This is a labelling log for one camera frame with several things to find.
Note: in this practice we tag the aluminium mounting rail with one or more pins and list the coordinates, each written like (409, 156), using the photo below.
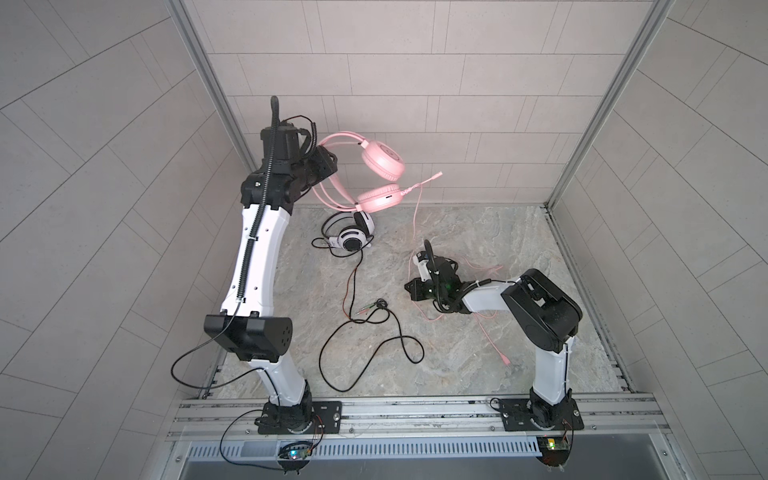
(420, 416)

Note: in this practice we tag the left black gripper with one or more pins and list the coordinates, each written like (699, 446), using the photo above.
(321, 165)

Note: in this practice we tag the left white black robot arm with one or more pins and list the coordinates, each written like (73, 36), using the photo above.
(246, 324)

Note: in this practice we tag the pink headphones with cable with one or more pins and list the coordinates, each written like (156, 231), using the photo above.
(385, 163)

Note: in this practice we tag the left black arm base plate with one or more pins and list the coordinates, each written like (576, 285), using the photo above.
(327, 415)

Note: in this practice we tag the white black headphones with cable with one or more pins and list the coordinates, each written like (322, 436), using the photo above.
(345, 235)

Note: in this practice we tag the left circuit board green led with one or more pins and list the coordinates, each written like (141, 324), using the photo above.
(299, 451)

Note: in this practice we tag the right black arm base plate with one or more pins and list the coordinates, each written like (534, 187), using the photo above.
(530, 415)

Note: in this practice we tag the right circuit board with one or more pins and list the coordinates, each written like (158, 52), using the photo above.
(555, 451)

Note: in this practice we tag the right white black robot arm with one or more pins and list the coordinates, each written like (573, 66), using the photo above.
(547, 316)

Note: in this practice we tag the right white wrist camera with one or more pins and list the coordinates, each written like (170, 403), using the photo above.
(423, 269)

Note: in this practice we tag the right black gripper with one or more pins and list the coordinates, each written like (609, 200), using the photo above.
(415, 293)

